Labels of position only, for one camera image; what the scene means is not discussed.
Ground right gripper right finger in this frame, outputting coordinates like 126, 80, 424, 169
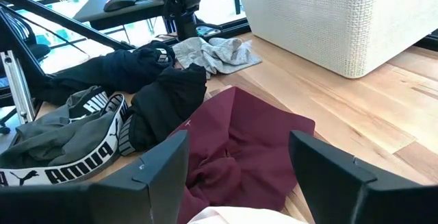
289, 130, 438, 224

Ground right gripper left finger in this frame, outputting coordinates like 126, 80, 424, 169
0, 129, 190, 224

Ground black briefs grey waistband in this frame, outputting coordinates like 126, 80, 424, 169
118, 62, 208, 157

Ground white garment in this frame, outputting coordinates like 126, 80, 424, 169
187, 206, 309, 224

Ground grey Puma boxer briefs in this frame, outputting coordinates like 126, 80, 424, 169
0, 86, 130, 188

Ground maroon garment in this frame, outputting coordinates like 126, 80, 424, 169
176, 86, 316, 224

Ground light grey heather cloth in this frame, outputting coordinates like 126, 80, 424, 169
172, 37, 263, 80

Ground white mesh laundry basket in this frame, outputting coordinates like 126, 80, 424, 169
232, 0, 438, 79

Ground grey office desk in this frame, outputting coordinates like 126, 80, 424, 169
73, 0, 165, 32

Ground black computer mouse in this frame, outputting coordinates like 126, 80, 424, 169
103, 0, 138, 12

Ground silver aluminium frame bracket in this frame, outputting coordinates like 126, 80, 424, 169
0, 50, 36, 125

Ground black metal rig frame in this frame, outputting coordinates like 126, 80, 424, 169
0, 0, 253, 139

